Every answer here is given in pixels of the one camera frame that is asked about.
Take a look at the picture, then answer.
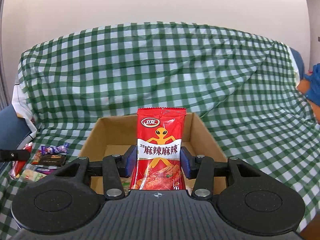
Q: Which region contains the red spicy strip snack packet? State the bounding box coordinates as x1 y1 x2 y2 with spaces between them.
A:
130 107 187 191

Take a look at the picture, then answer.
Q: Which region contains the dark brown chocolate bar packet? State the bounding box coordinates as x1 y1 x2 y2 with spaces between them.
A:
38 154 66 167

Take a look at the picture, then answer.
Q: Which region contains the purple cow candy packet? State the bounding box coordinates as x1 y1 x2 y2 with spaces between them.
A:
40 142 69 154

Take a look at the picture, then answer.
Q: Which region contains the red plain snack packet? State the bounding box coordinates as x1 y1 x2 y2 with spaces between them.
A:
9 142 33 179

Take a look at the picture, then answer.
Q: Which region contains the brown cardboard box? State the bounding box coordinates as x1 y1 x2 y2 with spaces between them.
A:
77 112 228 196

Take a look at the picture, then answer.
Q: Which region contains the small red candy packet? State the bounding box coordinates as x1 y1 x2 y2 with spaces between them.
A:
31 151 42 165

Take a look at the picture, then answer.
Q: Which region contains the green label pastry packet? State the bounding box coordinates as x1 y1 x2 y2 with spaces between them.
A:
21 169 47 182

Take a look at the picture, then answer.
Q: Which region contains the silver purple pouch packet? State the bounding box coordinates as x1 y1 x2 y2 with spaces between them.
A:
27 165 58 175

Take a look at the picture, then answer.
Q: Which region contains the white grey pillow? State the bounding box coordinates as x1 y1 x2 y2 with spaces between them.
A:
11 76 37 150

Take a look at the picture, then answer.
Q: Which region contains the blue jacket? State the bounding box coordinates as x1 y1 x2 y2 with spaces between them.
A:
304 63 320 106

